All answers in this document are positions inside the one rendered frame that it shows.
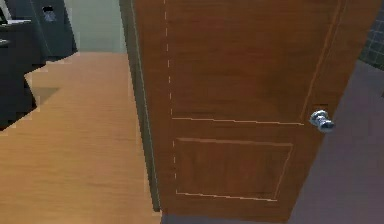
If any brown wooden room door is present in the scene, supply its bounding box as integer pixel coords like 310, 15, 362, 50
119, 0, 383, 224

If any black kitchen counter cabinet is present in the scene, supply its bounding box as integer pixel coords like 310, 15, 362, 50
0, 19, 48, 132

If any silver round door knob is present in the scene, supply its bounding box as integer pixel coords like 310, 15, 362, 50
309, 109, 336, 134

